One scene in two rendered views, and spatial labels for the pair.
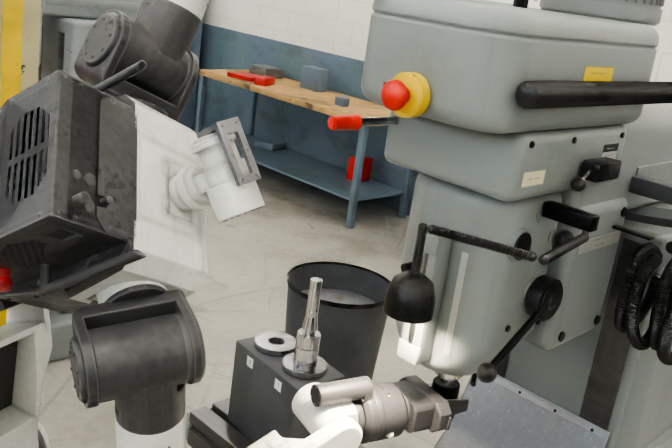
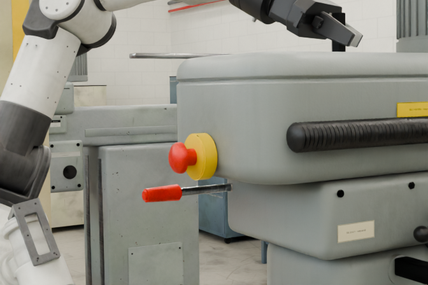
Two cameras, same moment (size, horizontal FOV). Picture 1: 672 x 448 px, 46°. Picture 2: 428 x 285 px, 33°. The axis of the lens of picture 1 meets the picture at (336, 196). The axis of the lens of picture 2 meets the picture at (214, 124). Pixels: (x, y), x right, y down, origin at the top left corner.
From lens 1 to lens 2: 0.42 m
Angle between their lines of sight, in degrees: 22
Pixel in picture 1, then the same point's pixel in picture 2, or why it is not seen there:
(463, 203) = (300, 267)
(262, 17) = not seen: hidden behind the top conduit
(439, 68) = (220, 125)
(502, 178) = (314, 234)
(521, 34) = (283, 76)
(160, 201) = not seen: outside the picture
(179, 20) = (22, 118)
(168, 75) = (15, 169)
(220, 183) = (23, 264)
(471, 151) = (287, 208)
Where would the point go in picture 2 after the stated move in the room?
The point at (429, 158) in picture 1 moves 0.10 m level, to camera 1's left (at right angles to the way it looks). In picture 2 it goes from (258, 222) to (190, 219)
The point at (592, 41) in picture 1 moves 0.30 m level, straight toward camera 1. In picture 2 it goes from (400, 76) to (290, 74)
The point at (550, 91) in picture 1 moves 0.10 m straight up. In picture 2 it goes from (323, 130) to (322, 42)
